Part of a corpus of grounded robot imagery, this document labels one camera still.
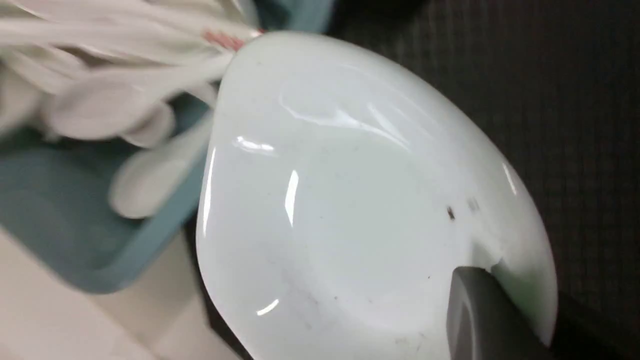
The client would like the white spoon front left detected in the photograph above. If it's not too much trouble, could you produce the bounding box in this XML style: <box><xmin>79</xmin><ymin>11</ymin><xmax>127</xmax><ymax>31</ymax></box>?
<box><xmin>107</xmin><ymin>109</ymin><xmax>214</xmax><ymax>219</ymax></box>

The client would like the white square dish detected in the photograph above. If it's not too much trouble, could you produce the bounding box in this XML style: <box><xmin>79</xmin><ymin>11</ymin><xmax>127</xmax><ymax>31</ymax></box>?
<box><xmin>196</xmin><ymin>30</ymin><xmax>558</xmax><ymax>360</ymax></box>

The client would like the white spoon red handle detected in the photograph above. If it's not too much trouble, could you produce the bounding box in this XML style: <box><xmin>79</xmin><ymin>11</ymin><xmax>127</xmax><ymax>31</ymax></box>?
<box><xmin>0</xmin><ymin>18</ymin><xmax>262</xmax><ymax>65</ymax></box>

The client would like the teal plastic spoon bin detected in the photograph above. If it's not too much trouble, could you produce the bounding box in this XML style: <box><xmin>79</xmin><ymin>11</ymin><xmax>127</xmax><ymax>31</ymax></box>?
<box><xmin>1</xmin><ymin>0</ymin><xmax>335</xmax><ymax>294</ymax></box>

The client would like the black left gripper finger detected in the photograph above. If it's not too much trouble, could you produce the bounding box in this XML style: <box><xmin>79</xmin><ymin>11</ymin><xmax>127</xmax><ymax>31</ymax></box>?
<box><xmin>446</xmin><ymin>266</ymin><xmax>554</xmax><ymax>360</ymax></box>

